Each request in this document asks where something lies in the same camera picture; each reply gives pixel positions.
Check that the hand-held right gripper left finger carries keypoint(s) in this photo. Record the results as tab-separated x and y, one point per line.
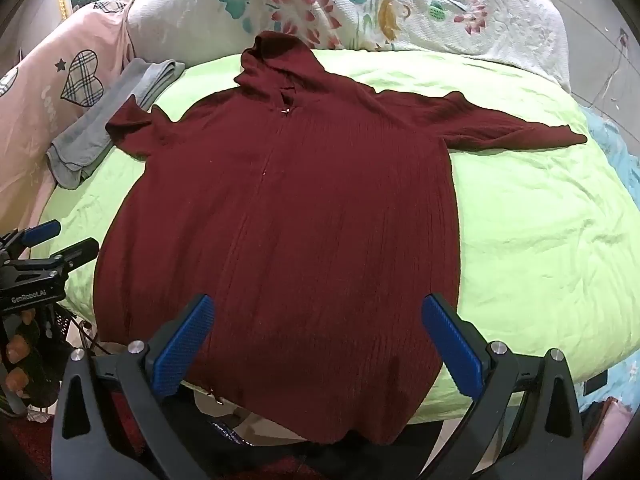
185	345

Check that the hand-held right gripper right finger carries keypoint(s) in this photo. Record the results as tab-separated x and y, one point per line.
450	345

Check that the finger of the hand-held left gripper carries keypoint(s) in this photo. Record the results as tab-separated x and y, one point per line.
75	252
42	232

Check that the maroon hooded knit sweater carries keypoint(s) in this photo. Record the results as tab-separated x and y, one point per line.
300	210

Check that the person's left hand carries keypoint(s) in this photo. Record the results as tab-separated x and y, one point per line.
16	347

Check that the grey folded cloth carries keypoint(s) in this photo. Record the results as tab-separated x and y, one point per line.
85	145

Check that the pink heart print blanket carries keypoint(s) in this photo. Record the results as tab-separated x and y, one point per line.
30	125

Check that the light green bed sheet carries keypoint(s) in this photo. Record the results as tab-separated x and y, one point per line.
525	235

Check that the light blue cloth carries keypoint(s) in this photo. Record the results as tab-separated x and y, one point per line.
620	160

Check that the white floral quilt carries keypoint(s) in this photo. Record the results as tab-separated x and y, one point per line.
400	0

